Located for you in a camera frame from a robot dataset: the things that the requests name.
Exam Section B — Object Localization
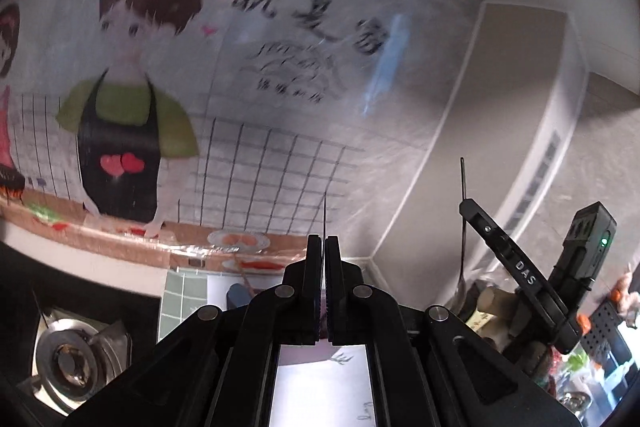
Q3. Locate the cartoon wall poster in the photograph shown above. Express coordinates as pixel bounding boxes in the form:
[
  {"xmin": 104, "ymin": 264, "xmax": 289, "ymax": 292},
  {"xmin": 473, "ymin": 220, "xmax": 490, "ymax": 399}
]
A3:
[{"xmin": 0, "ymin": 0, "xmax": 481, "ymax": 278}]

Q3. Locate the black perforated rack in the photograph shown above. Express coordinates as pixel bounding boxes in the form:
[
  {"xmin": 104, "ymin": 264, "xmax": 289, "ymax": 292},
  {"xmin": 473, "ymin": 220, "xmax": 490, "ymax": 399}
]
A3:
[{"xmin": 590, "ymin": 302, "xmax": 631, "ymax": 373}]

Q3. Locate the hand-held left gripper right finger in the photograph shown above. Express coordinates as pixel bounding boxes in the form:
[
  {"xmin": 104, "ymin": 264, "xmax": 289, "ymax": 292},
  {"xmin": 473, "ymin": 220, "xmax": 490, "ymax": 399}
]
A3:
[{"xmin": 325, "ymin": 236, "xmax": 581, "ymax": 427}]

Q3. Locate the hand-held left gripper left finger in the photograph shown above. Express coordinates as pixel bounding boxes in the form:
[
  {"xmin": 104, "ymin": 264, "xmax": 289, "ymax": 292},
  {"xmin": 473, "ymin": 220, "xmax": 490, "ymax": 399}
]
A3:
[{"xmin": 62, "ymin": 235, "xmax": 323, "ymax": 427}]

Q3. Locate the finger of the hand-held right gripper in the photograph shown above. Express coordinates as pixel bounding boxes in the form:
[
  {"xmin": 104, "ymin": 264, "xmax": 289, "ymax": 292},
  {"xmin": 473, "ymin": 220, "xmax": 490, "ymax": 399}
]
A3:
[{"xmin": 459, "ymin": 199, "xmax": 584, "ymax": 355}]

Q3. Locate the gas stove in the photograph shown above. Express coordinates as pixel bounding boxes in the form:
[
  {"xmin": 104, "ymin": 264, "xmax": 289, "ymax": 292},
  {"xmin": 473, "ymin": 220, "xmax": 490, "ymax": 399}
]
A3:
[{"xmin": 15, "ymin": 287, "xmax": 136, "ymax": 418}]

